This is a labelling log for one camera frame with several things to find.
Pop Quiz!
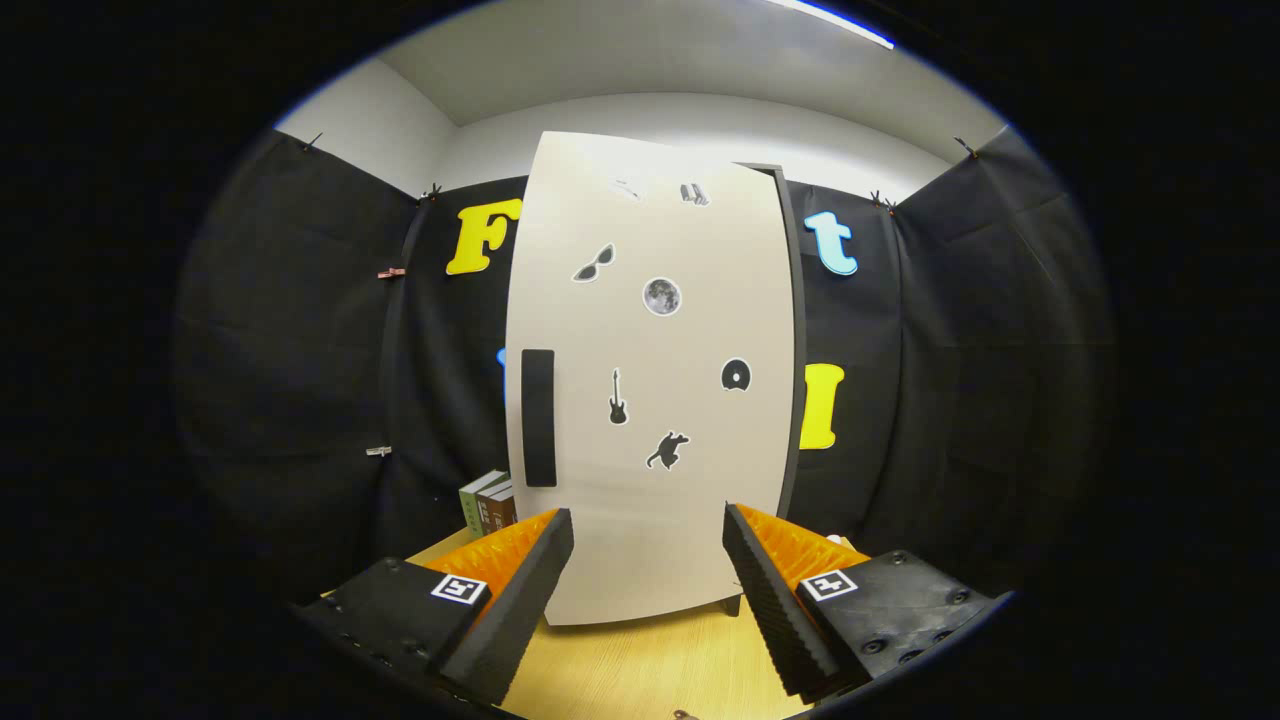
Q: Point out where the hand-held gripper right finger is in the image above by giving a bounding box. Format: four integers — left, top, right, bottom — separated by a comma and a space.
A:
722, 503, 1013, 701

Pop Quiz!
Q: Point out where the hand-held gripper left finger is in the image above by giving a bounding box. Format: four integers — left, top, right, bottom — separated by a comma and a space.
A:
300, 508, 576, 706

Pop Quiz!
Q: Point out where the black door handle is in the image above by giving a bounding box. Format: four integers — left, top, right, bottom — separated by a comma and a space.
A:
521, 348, 558, 489

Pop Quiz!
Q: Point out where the beige cabinet door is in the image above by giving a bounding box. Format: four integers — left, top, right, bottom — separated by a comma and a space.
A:
504, 130, 798, 627

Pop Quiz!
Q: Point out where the green book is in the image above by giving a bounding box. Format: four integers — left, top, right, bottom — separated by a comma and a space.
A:
459, 469, 509, 539

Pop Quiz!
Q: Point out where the grey cabinet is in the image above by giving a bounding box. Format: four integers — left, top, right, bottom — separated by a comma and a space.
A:
740, 163, 809, 616

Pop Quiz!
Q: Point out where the black backdrop cloth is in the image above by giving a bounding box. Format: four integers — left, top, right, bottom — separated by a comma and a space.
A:
172, 125, 1116, 621

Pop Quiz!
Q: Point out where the long ceiling light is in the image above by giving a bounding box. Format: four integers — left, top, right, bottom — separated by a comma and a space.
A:
765, 0, 896, 51

